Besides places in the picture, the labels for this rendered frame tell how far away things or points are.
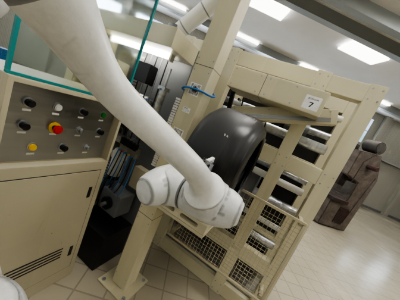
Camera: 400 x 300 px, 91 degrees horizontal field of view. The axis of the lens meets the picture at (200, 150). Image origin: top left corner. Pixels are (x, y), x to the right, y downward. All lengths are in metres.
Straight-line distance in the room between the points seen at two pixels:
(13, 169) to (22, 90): 0.33
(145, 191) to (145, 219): 0.94
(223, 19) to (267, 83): 0.45
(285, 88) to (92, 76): 1.18
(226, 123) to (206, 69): 0.39
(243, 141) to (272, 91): 0.54
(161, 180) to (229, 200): 0.18
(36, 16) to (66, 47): 0.04
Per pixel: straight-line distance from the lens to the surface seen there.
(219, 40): 1.28
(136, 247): 1.60
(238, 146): 0.92
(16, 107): 1.07
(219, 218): 0.50
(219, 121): 1.00
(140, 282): 1.92
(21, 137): 1.13
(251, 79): 1.42
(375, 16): 6.20
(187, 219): 1.18
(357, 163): 5.79
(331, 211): 5.92
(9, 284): 0.50
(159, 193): 0.53
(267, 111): 1.49
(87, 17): 0.33
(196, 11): 1.80
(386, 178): 15.15
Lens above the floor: 1.41
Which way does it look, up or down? 11 degrees down
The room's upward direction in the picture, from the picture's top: 23 degrees clockwise
